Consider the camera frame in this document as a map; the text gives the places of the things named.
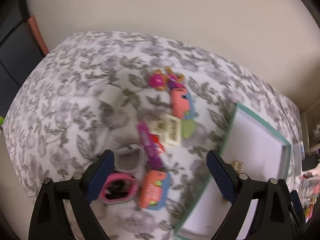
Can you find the white device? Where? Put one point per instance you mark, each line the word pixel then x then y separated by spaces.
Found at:
pixel 298 151

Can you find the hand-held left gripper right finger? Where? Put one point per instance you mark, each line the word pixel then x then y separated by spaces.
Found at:
pixel 222 177

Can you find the salmon coloured board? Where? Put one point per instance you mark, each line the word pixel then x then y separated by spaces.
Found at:
pixel 37 35

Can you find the pink wristwatch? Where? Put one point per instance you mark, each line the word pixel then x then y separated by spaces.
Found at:
pixel 120 177

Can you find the teal-edged white tray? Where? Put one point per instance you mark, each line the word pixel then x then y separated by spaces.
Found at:
pixel 255 142

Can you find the floral grey white blanket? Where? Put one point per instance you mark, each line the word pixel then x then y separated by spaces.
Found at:
pixel 75 80

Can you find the cream shelf unit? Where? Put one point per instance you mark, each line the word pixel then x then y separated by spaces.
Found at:
pixel 310 132

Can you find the dark blue cabinet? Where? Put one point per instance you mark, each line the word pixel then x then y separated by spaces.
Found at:
pixel 12 55

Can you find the green box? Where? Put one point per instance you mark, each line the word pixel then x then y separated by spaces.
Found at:
pixel 1 121

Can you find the black device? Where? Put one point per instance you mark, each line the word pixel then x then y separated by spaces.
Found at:
pixel 310 163

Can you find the orange glue bottle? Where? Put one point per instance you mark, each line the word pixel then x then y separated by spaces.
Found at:
pixel 157 142

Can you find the pink blue green toy knife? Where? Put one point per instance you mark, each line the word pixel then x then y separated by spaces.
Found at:
pixel 178 102

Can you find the cream hair claw clip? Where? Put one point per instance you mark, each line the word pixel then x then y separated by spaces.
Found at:
pixel 172 130

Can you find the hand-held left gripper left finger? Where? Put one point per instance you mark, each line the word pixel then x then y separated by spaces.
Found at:
pixel 100 177

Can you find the bear toy with pink helmet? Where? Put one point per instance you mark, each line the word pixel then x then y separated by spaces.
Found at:
pixel 156 80

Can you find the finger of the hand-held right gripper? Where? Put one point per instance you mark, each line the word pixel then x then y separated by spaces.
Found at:
pixel 297 205

